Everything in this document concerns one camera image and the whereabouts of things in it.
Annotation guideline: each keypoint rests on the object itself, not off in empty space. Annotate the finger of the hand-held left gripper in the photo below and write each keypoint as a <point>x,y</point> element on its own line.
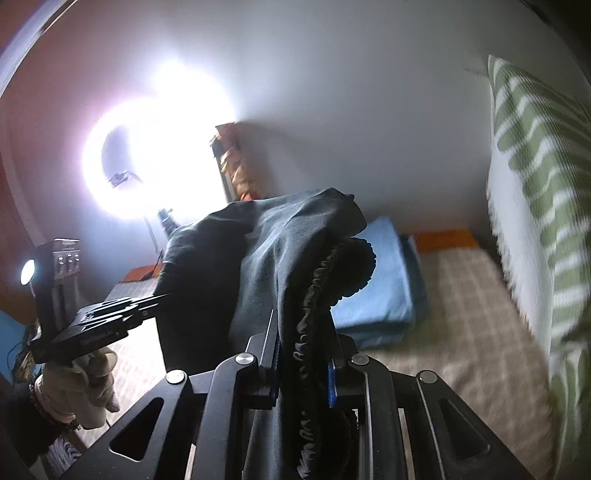
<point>120,310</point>

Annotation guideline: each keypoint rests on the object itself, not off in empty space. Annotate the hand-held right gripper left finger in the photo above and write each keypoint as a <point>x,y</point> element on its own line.
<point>270,364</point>

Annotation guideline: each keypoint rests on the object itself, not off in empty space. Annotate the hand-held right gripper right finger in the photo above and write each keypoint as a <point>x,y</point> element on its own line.
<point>331,387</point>

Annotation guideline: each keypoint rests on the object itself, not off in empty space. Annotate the dark grey pants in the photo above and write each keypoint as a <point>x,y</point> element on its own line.
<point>277,244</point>

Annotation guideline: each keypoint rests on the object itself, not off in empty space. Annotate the person's left forearm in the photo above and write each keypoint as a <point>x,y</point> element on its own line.
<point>27,429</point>

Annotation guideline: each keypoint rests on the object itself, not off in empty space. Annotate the person's left hand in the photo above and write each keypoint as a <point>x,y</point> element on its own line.
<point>74,387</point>

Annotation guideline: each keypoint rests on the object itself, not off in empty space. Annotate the blue folded blanket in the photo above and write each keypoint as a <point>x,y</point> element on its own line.
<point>388,277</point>

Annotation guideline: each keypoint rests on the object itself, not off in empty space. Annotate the checked beige blanket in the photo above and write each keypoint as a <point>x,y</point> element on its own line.
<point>461,300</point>

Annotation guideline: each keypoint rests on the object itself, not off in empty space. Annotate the zebra print cloth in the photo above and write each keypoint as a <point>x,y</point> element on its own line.
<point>67,459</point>

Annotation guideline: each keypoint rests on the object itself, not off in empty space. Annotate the shelf with books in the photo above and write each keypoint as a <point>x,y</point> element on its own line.
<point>235,170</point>

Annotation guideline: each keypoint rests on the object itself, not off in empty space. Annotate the white fringed throw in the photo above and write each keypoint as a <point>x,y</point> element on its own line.
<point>512,221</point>

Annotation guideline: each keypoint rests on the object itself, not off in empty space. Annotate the green striped pillow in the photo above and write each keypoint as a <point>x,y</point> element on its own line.
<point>545,161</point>

